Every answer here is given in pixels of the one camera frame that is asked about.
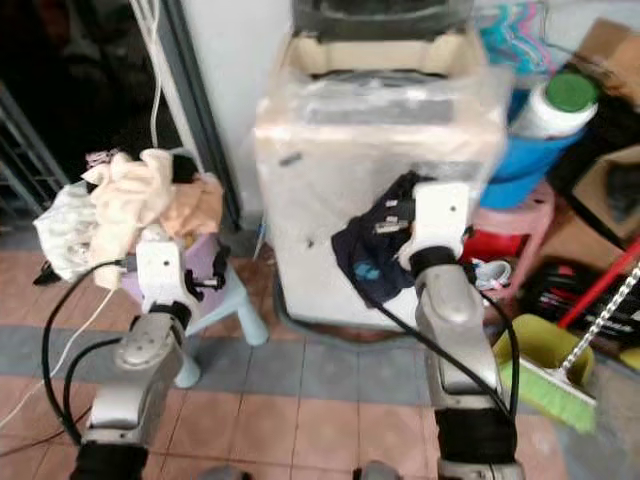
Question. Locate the grey metal gate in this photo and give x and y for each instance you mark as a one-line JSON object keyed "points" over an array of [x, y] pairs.
{"points": [[20, 160]]}

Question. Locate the grey right robot foot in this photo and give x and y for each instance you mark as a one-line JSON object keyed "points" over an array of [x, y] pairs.
{"points": [[380, 472]]}

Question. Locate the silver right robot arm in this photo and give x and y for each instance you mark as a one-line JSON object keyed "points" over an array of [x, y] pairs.
{"points": [[455, 330]]}

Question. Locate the pink plastic stool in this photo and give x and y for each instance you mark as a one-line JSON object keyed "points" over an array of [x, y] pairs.
{"points": [[515, 215]]}

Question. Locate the plastic-covered white washing machine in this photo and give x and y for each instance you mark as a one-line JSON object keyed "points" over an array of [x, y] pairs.
{"points": [[370, 140]]}

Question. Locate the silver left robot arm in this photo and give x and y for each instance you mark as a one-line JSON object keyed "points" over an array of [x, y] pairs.
{"points": [[140, 375]]}

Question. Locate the pale blue plastic stool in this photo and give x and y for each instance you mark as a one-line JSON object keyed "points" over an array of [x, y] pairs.
{"points": [[210, 310]]}

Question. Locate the blue plastic basin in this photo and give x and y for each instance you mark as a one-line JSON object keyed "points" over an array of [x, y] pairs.
{"points": [[525, 165]]}

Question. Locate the red container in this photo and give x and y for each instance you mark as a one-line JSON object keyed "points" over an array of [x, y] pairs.
{"points": [[495, 245]]}

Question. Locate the peach garment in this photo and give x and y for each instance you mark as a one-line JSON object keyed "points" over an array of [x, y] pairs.
{"points": [[195, 208]]}

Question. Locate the colourful clothes hangers bundle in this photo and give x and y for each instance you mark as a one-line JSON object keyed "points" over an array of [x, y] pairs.
{"points": [[510, 38]]}

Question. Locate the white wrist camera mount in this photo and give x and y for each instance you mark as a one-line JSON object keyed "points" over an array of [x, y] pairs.
{"points": [[440, 220], [160, 272]]}

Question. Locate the navy blue garment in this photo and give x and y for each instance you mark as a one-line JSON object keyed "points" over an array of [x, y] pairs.
{"points": [[360, 262]]}

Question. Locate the dark grey door frame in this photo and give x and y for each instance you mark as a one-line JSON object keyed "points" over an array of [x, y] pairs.
{"points": [[200, 90]]}

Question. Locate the brown cardboard box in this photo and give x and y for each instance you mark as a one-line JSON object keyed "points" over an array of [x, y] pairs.
{"points": [[610, 55]]}

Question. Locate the pink patterned cloth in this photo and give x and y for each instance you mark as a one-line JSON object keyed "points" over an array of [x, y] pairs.
{"points": [[102, 158]]}

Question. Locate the black shoe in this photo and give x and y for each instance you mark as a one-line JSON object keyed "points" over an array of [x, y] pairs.
{"points": [[45, 274]]}

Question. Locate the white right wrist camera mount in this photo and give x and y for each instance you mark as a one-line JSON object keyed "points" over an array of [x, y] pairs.
{"points": [[440, 220]]}

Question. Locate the grey left robot foot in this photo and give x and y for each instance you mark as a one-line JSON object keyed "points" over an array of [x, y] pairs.
{"points": [[220, 475]]}

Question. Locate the cream cloth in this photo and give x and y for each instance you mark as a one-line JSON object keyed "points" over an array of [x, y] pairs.
{"points": [[130, 200]]}

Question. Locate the flat brown cardboard sheet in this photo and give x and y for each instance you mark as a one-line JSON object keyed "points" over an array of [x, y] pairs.
{"points": [[600, 200]]}

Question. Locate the grey robot foot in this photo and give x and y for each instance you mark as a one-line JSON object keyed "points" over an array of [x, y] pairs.
{"points": [[220, 475], [380, 472]]}

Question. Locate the white bottle green cap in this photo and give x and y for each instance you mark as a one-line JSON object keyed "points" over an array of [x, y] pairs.
{"points": [[550, 110]]}

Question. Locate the white lace garment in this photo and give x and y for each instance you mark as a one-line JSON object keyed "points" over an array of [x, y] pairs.
{"points": [[65, 232]]}

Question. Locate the black box red print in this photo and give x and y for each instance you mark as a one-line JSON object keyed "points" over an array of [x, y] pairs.
{"points": [[560, 285]]}

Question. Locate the yellow-green dustpan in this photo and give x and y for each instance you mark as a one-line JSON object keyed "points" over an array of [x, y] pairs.
{"points": [[525, 345]]}

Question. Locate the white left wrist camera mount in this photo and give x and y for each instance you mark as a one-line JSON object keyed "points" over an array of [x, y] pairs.
{"points": [[160, 272]]}

